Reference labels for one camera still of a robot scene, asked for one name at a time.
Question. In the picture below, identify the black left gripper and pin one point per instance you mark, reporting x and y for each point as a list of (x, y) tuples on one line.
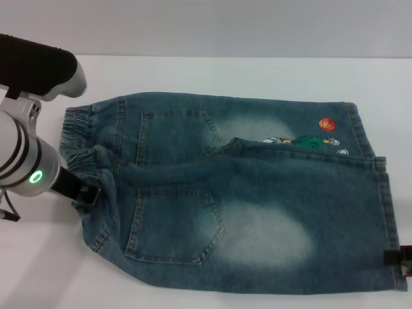
[(67, 186)]

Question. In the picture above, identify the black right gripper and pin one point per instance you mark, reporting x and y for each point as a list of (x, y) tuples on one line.
[(406, 257)]

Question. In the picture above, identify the blue denim shorts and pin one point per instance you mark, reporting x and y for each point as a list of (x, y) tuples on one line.
[(241, 180)]

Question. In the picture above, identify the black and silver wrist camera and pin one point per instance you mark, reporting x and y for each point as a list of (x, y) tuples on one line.
[(35, 64)]

